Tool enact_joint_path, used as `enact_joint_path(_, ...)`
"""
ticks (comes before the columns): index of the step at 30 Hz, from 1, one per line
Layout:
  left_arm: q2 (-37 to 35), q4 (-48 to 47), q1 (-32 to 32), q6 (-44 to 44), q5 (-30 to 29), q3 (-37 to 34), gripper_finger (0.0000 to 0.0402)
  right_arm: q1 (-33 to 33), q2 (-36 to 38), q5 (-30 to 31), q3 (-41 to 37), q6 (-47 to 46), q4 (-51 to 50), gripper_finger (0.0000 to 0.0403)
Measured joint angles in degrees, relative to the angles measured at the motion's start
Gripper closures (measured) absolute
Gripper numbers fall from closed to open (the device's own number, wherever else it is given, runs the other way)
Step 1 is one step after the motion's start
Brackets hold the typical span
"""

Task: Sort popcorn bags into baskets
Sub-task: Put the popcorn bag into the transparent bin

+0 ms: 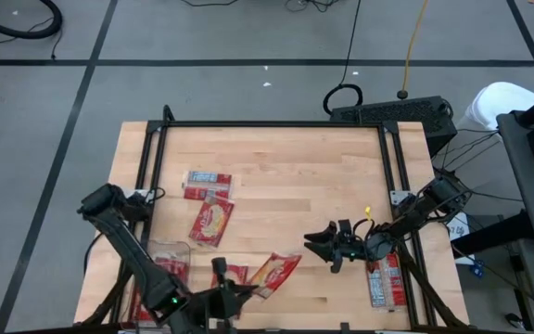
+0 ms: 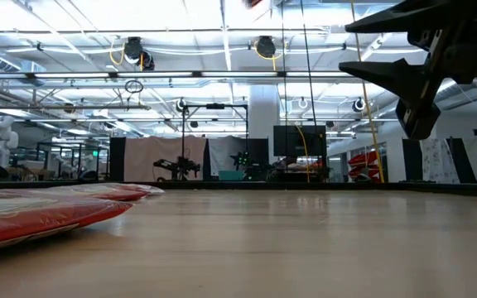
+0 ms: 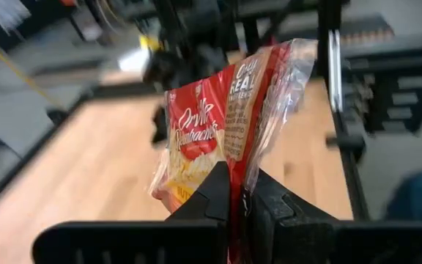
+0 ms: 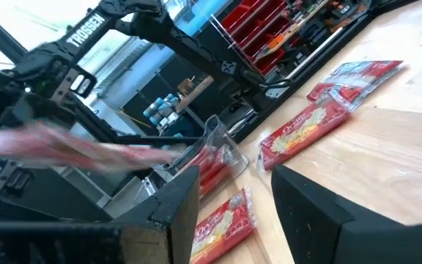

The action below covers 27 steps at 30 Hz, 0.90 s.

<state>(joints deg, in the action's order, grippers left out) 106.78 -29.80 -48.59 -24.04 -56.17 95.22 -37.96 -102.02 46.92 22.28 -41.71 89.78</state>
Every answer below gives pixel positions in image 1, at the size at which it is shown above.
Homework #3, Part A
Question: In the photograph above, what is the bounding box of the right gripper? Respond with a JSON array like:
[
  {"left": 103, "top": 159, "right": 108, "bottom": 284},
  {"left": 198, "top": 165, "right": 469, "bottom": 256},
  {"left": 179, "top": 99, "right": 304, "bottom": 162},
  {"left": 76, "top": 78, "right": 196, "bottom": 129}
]
[{"left": 303, "top": 220, "right": 391, "bottom": 275}]

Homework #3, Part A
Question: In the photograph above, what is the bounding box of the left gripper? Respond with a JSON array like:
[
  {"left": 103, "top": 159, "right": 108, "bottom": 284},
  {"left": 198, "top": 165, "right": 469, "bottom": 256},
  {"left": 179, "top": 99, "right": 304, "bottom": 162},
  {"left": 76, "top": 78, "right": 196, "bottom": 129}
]
[{"left": 178, "top": 258, "right": 259, "bottom": 334}]

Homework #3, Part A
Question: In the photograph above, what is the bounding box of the clear plastic basket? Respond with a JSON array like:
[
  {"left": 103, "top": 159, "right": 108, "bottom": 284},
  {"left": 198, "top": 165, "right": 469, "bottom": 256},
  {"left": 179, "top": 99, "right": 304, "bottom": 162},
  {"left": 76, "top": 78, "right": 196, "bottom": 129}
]
[{"left": 121, "top": 238, "right": 193, "bottom": 333}]

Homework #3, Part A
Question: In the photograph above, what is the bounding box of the white paper sheet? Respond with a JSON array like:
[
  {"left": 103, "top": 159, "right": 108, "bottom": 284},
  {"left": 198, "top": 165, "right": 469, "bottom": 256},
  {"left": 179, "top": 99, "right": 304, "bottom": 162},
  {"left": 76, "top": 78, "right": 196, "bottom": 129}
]
[{"left": 443, "top": 211, "right": 471, "bottom": 243}]

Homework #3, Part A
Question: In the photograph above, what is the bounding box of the black computer case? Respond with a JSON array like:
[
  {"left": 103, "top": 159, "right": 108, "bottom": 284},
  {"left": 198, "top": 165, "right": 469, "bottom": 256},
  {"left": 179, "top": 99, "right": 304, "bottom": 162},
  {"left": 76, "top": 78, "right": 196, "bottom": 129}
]
[{"left": 329, "top": 95, "right": 459, "bottom": 158}]

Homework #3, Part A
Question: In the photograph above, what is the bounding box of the black stand beam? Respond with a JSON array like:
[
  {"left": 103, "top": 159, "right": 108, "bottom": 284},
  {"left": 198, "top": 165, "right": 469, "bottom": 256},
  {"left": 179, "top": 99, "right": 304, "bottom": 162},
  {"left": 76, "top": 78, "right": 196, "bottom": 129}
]
[{"left": 451, "top": 209, "right": 534, "bottom": 260}]

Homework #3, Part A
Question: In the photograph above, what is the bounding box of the grey equipment cart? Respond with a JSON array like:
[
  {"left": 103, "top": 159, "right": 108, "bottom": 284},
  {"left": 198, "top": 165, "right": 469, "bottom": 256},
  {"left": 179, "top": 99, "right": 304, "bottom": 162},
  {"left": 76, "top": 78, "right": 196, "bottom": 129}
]
[{"left": 496, "top": 109, "right": 534, "bottom": 246}]

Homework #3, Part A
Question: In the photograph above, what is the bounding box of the white plastic bin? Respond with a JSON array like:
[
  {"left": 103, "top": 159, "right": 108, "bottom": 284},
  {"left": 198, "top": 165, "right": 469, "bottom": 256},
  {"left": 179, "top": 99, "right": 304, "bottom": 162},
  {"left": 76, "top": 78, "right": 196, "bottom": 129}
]
[{"left": 463, "top": 81, "right": 534, "bottom": 132}]

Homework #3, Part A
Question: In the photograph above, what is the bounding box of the black metal table frame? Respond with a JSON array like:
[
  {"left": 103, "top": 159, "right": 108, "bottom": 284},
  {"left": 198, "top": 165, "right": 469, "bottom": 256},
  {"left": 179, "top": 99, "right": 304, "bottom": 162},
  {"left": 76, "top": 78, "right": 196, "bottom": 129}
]
[{"left": 74, "top": 104, "right": 471, "bottom": 334}]

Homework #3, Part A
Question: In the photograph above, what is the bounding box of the black looped floor cable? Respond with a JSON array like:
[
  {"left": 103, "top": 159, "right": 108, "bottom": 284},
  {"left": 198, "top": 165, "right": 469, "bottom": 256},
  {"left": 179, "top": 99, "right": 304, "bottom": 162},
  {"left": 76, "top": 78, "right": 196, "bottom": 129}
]
[{"left": 322, "top": 0, "right": 365, "bottom": 117}]

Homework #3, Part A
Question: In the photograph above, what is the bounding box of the yellow hanging cable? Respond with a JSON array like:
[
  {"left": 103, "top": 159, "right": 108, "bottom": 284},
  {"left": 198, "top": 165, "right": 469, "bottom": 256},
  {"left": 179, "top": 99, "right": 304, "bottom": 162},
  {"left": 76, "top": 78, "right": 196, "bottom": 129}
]
[{"left": 396, "top": 0, "right": 430, "bottom": 101}]

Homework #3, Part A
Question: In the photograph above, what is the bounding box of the thick black hose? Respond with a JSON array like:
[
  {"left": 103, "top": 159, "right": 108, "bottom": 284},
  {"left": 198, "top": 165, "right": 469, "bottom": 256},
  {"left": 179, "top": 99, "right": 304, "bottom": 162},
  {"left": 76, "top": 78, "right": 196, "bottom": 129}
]
[{"left": 0, "top": 0, "right": 63, "bottom": 40}]

